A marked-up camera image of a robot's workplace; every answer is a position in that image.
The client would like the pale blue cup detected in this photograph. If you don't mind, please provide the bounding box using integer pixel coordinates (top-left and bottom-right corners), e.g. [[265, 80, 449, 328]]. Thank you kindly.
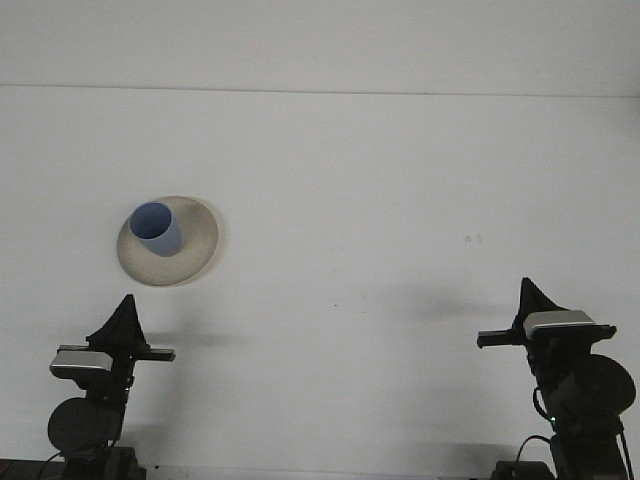
[[128, 201, 183, 259]]

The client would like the pale round plate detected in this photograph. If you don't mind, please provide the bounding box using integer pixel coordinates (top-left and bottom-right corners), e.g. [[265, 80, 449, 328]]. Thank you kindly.
[[116, 195, 224, 288]]

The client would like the dark robot platform edge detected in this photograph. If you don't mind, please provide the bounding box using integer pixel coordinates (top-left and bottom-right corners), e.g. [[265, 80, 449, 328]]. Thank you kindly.
[[0, 457, 69, 480]]

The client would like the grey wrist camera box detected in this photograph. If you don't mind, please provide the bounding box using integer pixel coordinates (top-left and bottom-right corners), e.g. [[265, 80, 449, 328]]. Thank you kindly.
[[523, 309, 597, 337], [48, 349, 114, 377]]

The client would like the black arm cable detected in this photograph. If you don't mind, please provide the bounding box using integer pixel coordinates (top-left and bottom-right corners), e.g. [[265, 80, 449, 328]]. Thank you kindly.
[[516, 434, 554, 464], [41, 449, 67, 480]]

